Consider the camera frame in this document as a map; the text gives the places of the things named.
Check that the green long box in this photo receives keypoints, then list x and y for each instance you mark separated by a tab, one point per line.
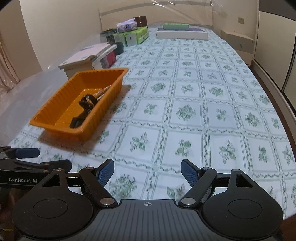
175	26

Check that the brown small box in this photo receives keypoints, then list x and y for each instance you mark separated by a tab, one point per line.
141	21

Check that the purple tissue pack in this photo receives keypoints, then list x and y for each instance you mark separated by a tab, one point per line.
127	26

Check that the orange plastic tray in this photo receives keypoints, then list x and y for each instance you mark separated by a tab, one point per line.
91	90

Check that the black strap watch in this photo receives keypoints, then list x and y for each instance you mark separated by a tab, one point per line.
78	121

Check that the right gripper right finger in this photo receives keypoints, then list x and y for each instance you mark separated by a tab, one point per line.
201	182

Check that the floral green white bedsheet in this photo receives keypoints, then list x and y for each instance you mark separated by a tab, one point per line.
182	99

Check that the dark green round tin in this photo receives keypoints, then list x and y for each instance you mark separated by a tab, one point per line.
113	37

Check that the pink book stack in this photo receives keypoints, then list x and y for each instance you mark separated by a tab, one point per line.
94	57

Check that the beige curtain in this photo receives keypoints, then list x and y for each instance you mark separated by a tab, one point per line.
9	78

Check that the wall switch plate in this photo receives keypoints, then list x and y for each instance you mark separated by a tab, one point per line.
241	21

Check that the green tissue box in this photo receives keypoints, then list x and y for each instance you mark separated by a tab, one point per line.
135	37

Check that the wooden headboard in plastic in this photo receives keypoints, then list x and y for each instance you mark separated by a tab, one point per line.
197	13

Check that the beige bedside cabinet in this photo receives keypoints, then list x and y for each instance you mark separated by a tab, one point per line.
242	44

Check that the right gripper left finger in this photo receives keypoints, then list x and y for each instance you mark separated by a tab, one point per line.
94	181

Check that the white flat box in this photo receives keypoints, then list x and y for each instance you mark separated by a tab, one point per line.
191	34

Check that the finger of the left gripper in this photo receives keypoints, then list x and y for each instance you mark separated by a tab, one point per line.
8	152

